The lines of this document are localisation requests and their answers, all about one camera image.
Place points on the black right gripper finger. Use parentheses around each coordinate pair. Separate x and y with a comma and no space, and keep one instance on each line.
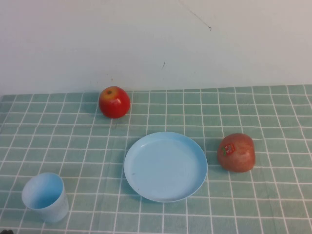
(7,232)

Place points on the light blue plastic cup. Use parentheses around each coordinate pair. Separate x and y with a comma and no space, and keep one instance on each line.
(46,197)

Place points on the light blue round plate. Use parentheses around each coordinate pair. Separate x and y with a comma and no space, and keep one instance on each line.
(168,170)

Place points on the green white checked tablecloth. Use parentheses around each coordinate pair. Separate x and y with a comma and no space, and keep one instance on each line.
(73,146)

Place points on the shiny red yellow apple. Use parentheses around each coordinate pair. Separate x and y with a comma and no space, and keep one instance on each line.
(114,106)

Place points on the dull red apple with sticker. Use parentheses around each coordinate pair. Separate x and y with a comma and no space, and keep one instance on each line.
(240,158)

